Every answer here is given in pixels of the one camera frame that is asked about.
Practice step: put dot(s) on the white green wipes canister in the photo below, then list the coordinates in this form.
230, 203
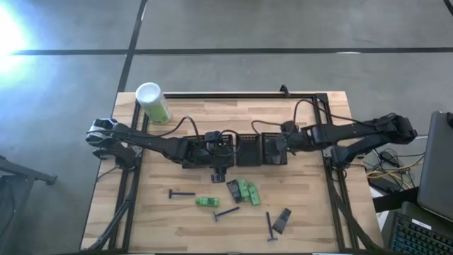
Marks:
152, 101

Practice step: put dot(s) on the black power adapter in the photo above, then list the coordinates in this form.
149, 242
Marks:
384, 184

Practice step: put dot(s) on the black aluminium table frame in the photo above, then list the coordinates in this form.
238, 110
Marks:
230, 95

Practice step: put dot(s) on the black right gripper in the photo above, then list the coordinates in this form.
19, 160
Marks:
299, 140

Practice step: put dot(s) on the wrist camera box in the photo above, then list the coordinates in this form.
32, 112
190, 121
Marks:
289, 127
212, 136

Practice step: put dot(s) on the grey laptop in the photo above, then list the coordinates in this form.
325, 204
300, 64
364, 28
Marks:
437, 166

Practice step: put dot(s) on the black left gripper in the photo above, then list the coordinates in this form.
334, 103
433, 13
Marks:
212, 156

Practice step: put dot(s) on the dark toiletry tube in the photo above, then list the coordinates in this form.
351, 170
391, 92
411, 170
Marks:
282, 221
234, 191

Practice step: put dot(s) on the small black clamp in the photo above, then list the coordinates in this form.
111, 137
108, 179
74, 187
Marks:
284, 91

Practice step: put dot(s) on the black desk bar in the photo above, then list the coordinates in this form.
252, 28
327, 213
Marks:
393, 200

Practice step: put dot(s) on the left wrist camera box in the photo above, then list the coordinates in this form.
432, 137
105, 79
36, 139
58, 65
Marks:
212, 136

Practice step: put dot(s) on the black backlit keyboard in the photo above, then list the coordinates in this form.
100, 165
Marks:
417, 237

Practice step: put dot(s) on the small green bottle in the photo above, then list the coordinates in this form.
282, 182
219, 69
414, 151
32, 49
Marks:
254, 195
209, 202
243, 189

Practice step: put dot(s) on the blue disposable razor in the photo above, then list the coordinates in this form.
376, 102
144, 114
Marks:
182, 193
270, 226
228, 212

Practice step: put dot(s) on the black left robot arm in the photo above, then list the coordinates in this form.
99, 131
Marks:
152, 139

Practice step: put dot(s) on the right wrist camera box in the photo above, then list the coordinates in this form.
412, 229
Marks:
289, 127

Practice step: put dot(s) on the dark grey stand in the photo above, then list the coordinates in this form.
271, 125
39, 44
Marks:
28, 171

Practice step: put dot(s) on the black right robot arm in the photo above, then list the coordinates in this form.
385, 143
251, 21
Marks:
354, 132

